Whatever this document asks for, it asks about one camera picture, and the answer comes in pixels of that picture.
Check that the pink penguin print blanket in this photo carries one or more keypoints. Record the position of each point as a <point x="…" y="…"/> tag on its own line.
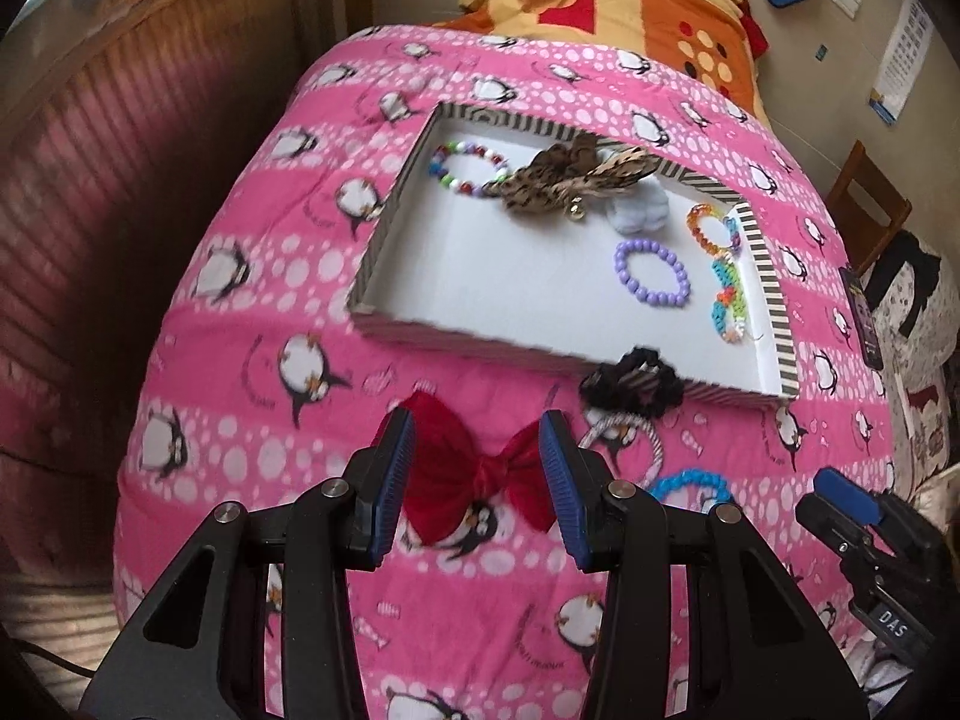
<point x="465" y="604"/>

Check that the black remote control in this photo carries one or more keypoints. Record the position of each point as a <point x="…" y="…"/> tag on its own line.
<point x="862" y="319"/>

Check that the brown wooden slatted headboard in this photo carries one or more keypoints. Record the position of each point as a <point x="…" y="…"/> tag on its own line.
<point x="150" y="202"/>

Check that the striped cardboard box tray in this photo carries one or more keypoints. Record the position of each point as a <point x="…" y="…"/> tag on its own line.
<point x="510" y="277"/>

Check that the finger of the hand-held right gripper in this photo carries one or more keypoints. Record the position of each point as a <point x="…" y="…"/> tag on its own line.
<point x="847" y="495"/>

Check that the white floral cushion black patches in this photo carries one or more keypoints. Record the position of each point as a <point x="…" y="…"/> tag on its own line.
<point x="922" y="360"/>

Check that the leopard print hair bow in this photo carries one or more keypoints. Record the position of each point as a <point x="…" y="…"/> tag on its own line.
<point x="547" y="180"/>

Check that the wooden chair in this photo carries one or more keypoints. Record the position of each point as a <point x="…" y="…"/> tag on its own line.
<point x="862" y="187"/>

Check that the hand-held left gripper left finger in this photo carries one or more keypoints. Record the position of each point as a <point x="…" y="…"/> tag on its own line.
<point x="394" y="480"/>

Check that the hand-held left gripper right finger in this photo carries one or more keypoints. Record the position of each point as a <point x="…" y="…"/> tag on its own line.
<point x="559" y="480"/>

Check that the orange floral pillow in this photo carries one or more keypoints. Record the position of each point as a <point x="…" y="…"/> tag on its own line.
<point x="637" y="15"/>

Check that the wall calendar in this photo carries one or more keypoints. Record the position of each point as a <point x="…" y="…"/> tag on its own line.
<point x="904" y="52"/>

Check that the red velvet hair bow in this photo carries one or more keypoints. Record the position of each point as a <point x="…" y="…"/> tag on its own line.
<point x="450" y="465"/>

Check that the black lace scrunchie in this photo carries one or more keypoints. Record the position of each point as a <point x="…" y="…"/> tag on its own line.
<point x="630" y="382"/>

